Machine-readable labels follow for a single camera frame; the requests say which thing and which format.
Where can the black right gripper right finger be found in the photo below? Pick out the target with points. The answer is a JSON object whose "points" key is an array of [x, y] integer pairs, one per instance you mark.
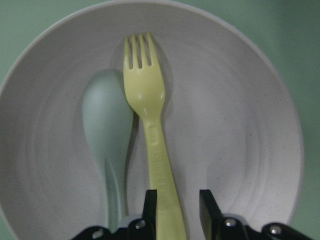
{"points": [[217, 225]]}

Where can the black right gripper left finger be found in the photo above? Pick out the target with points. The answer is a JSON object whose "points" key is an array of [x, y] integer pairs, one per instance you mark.
{"points": [[141, 228]]}

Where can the yellow plastic fork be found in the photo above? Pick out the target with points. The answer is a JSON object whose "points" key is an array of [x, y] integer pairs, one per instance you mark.
{"points": [[145, 92]]}

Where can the light green plastic spoon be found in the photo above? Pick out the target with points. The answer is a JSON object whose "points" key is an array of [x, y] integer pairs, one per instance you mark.
{"points": [[107, 123]]}

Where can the white round plate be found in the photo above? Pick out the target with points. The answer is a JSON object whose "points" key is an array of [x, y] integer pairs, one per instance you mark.
{"points": [[230, 123]]}

